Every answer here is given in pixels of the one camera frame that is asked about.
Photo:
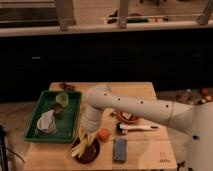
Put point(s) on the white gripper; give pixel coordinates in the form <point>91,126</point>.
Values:
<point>82,132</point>

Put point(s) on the yellow banana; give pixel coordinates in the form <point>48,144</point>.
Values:
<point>79,149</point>

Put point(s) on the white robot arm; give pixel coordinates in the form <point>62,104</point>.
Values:
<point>194,120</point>

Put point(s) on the purple bowl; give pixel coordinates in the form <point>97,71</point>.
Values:
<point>91,152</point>

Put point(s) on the wooden block in bowl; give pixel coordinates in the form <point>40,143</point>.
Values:
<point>126,116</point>

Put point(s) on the orange bowl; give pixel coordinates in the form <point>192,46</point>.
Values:
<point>134,119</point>

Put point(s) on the orange fruit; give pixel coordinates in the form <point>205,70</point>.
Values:
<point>103,134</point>

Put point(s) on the green tray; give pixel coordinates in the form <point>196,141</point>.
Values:
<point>55,117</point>

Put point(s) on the dark small cup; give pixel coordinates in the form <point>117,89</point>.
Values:
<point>58,110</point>

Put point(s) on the blue sponge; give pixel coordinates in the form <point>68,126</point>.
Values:
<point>119,151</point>

